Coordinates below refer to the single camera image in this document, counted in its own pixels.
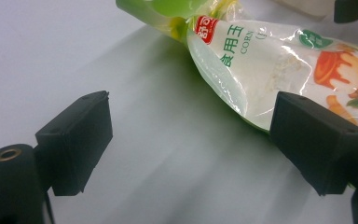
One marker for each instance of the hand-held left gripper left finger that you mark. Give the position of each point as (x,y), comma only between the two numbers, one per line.
(74,140)

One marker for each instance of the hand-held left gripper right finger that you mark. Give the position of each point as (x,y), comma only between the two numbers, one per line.
(317,140)

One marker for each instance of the white starch bag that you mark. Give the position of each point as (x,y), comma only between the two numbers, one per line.
(261,68)

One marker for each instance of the green plastic bag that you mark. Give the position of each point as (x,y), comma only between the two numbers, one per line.
(167,15)

